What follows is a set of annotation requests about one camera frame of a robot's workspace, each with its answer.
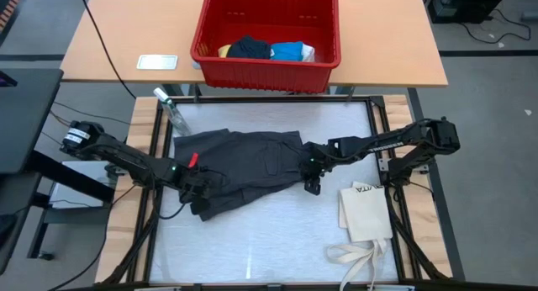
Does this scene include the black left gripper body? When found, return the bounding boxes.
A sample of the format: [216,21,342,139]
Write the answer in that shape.
[178,167,226,204]

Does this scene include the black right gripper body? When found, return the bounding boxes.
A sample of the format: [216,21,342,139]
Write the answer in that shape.
[298,141,337,182]

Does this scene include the dark grey pants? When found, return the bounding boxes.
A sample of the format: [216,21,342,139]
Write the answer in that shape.
[173,129,312,222]

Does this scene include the blue t-shirt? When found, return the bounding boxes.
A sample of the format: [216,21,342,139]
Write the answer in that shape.
[271,41,304,62]

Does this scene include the navy garment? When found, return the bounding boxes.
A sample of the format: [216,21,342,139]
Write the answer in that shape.
[226,34,272,60]

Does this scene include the red plastic laundry basket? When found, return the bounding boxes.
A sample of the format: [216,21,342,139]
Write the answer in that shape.
[190,0,341,94]

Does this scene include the cream canvas tote bag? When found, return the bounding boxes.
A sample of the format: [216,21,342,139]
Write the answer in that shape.
[326,181,394,291]

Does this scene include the clear spray bottle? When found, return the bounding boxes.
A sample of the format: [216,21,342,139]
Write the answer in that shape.
[153,87,193,136]

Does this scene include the white label card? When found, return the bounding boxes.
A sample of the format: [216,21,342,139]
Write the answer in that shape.
[136,54,178,71]

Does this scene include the light wooden desk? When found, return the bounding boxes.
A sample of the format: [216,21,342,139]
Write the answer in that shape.
[60,0,449,89]

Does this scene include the black side desk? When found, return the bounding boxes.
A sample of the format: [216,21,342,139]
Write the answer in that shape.
[0,67,64,275]

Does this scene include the orange ribbed strip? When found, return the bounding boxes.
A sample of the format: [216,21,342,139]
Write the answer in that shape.
[0,0,27,31]

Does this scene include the long black cable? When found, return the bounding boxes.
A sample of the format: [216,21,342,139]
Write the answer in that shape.
[77,0,138,99]

